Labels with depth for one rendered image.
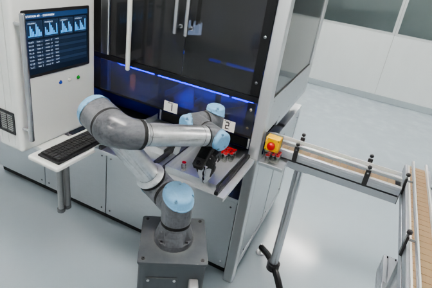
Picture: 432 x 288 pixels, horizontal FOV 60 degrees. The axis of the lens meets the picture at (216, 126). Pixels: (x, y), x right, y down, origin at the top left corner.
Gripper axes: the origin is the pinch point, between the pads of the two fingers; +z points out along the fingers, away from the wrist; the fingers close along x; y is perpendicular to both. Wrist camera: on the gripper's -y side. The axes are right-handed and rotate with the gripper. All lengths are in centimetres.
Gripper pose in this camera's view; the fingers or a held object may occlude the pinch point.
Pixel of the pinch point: (203, 181)
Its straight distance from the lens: 165.8
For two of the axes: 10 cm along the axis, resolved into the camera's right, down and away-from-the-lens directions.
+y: 4.2, -3.3, 8.4
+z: -1.4, 9.0, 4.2
